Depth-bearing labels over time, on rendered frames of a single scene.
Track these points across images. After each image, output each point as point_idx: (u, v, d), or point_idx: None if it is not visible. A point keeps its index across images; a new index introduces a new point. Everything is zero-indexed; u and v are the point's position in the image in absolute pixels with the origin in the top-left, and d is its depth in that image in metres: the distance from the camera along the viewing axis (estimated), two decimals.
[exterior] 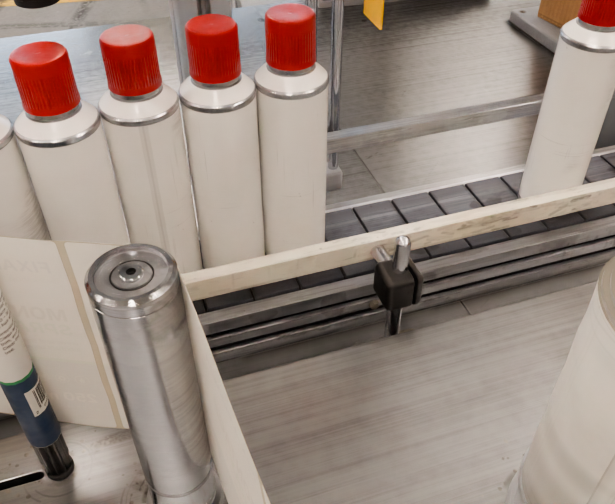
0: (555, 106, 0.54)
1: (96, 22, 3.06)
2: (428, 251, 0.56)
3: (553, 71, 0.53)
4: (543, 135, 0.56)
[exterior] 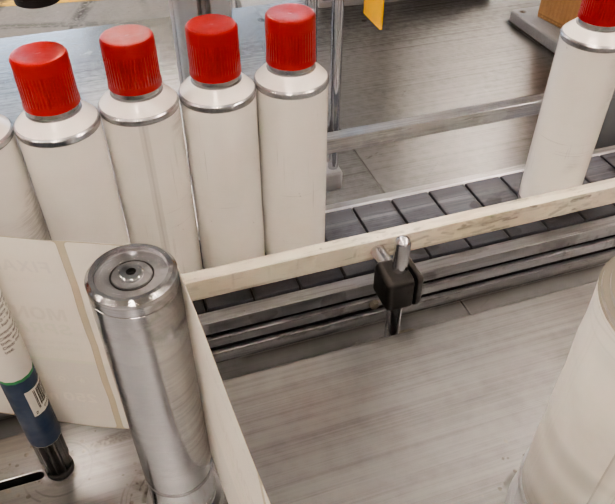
0: (555, 106, 0.54)
1: (96, 22, 3.06)
2: (428, 251, 0.56)
3: (553, 71, 0.53)
4: (543, 135, 0.56)
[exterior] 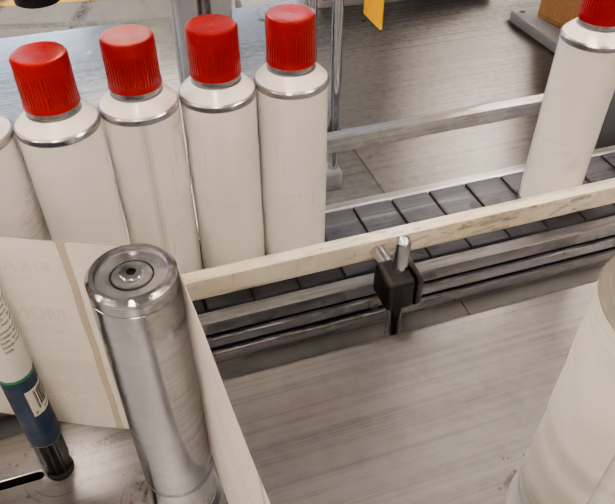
0: (555, 106, 0.54)
1: (96, 22, 3.06)
2: (428, 251, 0.56)
3: (553, 71, 0.53)
4: (543, 135, 0.56)
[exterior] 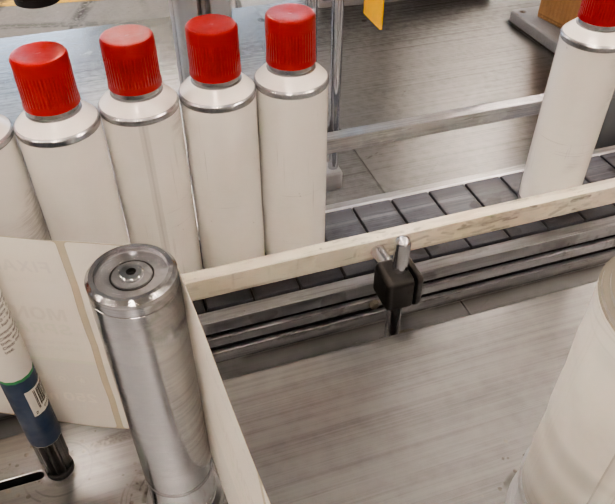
0: (555, 106, 0.54)
1: (96, 22, 3.06)
2: (428, 251, 0.56)
3: (553, 71, 0.53)
4: (543, 135, 0.56)
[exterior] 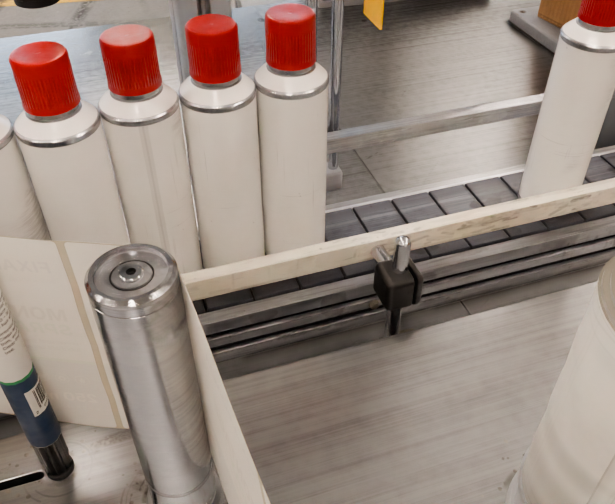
0: (555, 106, 0.54)
1: (96, 22, 3.06)
2: (428, 251, 0.56)
3: (553, 71, 0.53)
4: (543, 135, 0.56)
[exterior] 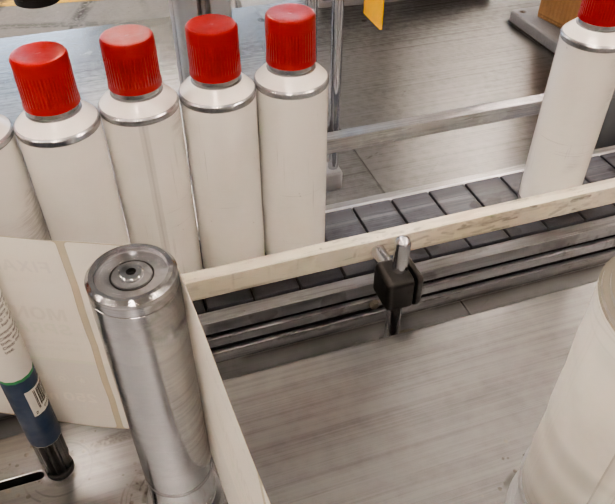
0: (555, 106, 0.54)
1: (96, 22, 3.06)
2: (428, 251, 0.56)
3: (553, 71, 0.53)
4: (543, 135, 0.56)
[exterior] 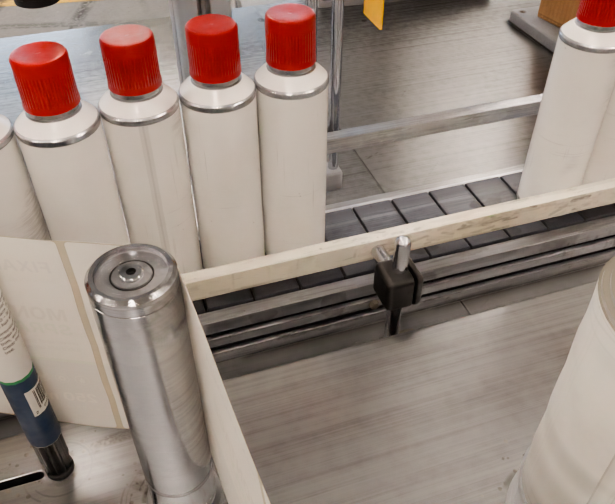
0: (554, 106, 0.54)
1: (96, 22, 3.06)
2: (428, 251, 0.56)
3: (552, 71, 0.53)
4: (542, 135, 0.56)
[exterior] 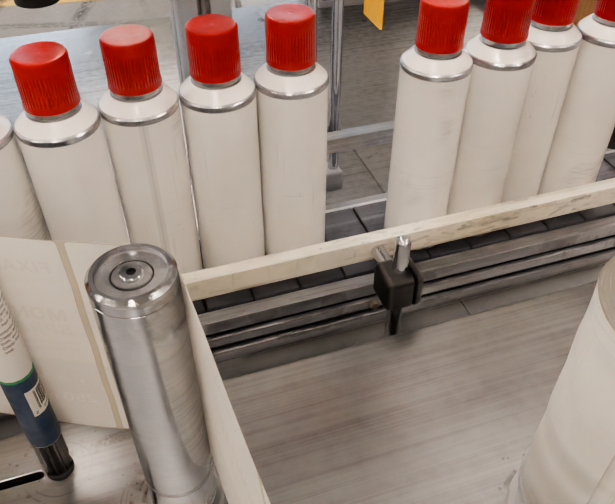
0: (395, 130, 0.51)
1: (96, 22, 3.06)
2: (428, 251, 0.56)
3: (397, 93, 0.50)
4: (391, 160, 0.53)
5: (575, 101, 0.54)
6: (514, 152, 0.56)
